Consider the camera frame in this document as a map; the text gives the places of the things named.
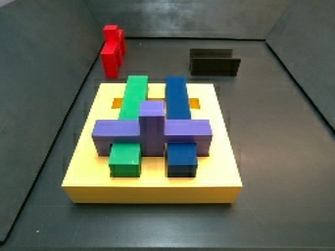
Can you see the black angled bracket holder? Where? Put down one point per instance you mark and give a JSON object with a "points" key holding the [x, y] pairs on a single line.
{"points": [[214, 62]]}

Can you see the yellow wooden base board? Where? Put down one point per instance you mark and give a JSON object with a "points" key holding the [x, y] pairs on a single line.
{"points": [[216, 184]]}

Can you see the blue rectangular bar block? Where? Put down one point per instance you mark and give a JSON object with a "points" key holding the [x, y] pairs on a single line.
{"points": [[182, 160]]}

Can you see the red cross-shaped block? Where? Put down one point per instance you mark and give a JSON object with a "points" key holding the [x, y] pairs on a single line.
{"points": [[112, 50]]}

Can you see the purple cross-shaped block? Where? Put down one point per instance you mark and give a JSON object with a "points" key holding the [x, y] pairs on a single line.
{"points": [[152, 131]]}

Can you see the green rectangular bar block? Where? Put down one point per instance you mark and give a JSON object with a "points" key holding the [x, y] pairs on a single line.
{"points": [[124, 160]]}

